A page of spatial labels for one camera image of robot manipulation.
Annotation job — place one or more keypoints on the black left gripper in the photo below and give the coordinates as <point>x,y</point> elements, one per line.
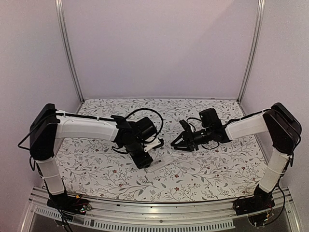
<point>142,163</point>

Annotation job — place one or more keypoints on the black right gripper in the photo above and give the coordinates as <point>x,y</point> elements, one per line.
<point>188,140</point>

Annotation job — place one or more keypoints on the white AC remote control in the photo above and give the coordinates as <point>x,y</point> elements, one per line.
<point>159,163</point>

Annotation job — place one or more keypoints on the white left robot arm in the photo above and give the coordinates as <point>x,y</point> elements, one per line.
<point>138,138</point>

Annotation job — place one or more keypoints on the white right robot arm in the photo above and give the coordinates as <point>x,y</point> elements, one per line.
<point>275,127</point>

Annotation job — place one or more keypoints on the floral patterned table mat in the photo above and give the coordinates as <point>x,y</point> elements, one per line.
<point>214,172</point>

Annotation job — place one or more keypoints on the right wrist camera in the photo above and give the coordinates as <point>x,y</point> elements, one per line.
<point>187,126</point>

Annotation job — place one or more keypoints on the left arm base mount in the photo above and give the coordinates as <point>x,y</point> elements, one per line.
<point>69,204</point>

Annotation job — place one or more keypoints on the aluminium front rail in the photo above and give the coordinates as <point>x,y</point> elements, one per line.
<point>111,215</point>

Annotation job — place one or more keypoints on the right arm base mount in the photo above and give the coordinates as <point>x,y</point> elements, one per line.
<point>262,204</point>

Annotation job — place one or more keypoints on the right aluminium frame post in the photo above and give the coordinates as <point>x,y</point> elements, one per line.
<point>253,49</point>

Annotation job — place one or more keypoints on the aluminium frame post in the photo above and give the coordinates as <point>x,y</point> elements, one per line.
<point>253,49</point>
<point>67,49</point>

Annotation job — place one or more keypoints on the left aluminium frame post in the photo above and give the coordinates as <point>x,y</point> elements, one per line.
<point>67,49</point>

